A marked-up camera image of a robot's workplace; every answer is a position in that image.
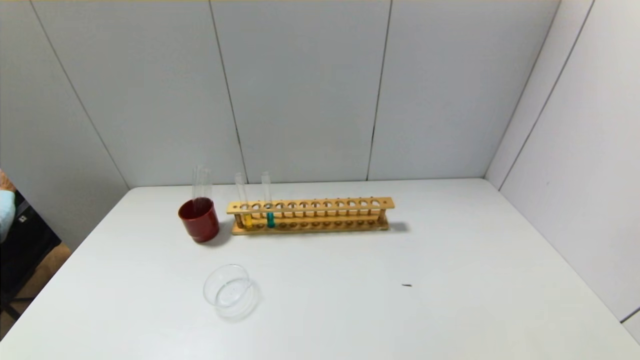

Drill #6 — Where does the yellow pigment test tube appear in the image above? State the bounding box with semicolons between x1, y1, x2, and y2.
234;172;254;230

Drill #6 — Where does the wooden test tube rack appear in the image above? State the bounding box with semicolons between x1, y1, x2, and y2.
226;196;396;236

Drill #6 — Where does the black furniture beside table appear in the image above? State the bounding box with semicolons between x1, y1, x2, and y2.
0;190;63;321

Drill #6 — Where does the red cup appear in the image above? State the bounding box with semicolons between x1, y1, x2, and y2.
178;197;220;244

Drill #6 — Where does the clear glass petri dish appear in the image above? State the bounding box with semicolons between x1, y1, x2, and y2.
202;264;262;320

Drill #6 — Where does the blue pigment test tube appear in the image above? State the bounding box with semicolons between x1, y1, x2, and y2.
260;171;276;229

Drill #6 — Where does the person in light blue sleeve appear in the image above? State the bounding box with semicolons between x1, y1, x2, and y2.
0;169;17;243

